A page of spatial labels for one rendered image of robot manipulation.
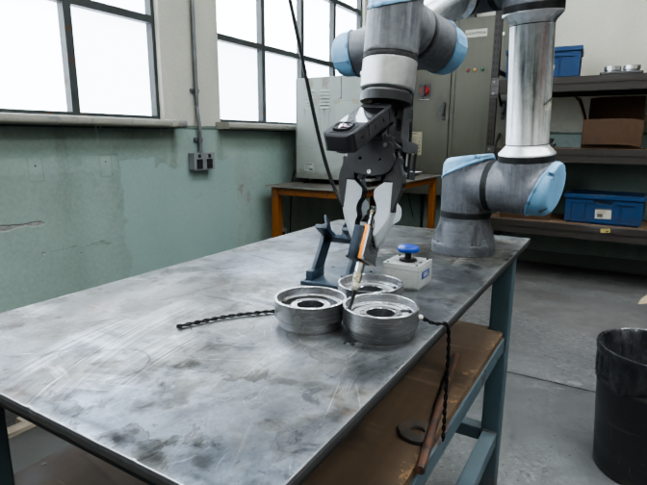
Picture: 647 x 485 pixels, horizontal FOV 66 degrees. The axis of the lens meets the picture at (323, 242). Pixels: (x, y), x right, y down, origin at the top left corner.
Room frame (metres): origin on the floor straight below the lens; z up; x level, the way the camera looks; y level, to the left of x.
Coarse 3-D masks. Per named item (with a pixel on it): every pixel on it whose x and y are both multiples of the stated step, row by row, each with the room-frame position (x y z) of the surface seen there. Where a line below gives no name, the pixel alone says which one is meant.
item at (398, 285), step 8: (344, 280) 0.79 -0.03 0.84; (368, 280) 0.81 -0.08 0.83; (376, 280) 0.81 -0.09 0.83; (384, 280) 0.81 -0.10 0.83; (392, 280) 0.79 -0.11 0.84; (400, 280) 0.77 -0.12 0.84; (344, 288) 0.74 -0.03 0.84; (360, 288) 0.78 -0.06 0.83; (368, 288) 0.78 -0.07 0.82; (376, 288) 0.78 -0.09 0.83; (384, 288) 0.77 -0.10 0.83; (400, 288) 0.73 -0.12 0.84
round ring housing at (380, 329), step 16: (352, 304) 0.69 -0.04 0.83; (368, 304) 0.69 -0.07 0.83; (384, 304) 0.70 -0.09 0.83; (400, 304) 0.69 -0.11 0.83; (416, 304) 0.66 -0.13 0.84; (352, 320) 0.62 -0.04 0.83; (368, 320) 0.61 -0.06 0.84; (384, 320) 0.60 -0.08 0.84; (400, 320) 0.61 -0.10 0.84; (416, 320) 0.63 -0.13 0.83; (352, 336) 0.63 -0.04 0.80; (368, 336) 0.61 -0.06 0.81; (384, 336) 0.60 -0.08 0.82; (400, 336) 0.61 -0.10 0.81
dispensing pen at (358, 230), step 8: (352, 232) 0.67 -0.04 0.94; (360, 232) 0.67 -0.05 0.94; (352, 240) 0.67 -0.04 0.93; (360, 240) 0.66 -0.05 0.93; (352, 248) 0.66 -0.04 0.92; (352, 256) 0.66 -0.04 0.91; (360, 264) 0.66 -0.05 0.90; (360, 272) 0.66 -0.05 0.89; (352, 280) 0.66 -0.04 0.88; (360, 280) 0.66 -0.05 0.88; (352, 288) 0.65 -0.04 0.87; (352, 296) 0.65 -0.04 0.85
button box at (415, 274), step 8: (400, 256) 0.93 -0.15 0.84; (384, 264) 0.88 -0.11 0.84; (392, 264) 0.87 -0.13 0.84; (400, 264) 0.87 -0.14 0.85; (408, 264) 0.87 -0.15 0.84; (416, 264) 0.87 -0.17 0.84; (424, 264) 0.87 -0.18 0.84; (384, 272) 0.88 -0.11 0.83; (392, 272) 0.87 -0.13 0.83; (400, 272) 0.86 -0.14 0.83; (408, 272) 0.86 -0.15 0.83; (416, 272) 0.85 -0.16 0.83; (424, 272) 0.87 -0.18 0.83; (408, 280) 0.86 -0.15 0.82; (416, 280) 0.85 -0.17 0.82; (424, 280) 0.87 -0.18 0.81; (408, 288) 0.85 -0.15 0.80; (416, 288) 0.85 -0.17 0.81
